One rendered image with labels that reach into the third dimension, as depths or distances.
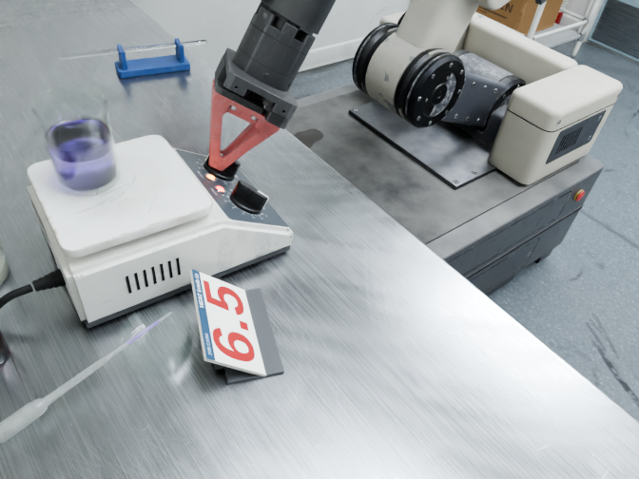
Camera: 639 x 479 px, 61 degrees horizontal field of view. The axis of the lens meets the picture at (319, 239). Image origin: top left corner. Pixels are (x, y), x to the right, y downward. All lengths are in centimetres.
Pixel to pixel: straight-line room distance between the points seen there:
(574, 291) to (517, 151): 56
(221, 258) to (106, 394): 14
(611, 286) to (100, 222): 160
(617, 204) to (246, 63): 184
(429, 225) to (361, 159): 27
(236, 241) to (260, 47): 17
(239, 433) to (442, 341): 19
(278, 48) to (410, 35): 78
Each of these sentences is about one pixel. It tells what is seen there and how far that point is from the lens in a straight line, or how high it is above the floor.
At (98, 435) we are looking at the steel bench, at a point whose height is 75.
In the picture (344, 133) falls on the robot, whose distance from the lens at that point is 144.
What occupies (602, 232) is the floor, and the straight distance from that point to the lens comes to 203.
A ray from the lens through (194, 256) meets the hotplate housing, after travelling 47.
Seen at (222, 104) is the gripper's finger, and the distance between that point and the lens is 50.
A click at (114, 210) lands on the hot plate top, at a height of 84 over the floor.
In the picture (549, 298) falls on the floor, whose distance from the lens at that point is 170.
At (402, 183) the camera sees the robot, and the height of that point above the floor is 37.
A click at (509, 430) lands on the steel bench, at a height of 75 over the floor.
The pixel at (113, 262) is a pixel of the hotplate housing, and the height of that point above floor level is 82.
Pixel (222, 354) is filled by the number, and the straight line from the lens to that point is 42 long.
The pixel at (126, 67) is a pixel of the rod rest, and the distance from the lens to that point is 82.
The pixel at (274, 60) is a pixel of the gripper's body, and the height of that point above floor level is 92.
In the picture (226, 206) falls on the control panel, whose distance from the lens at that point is 48.
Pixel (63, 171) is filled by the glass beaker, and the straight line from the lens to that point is 46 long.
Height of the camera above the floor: 113
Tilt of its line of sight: 43 degrees down
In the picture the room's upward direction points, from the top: 7 degrees clockwise
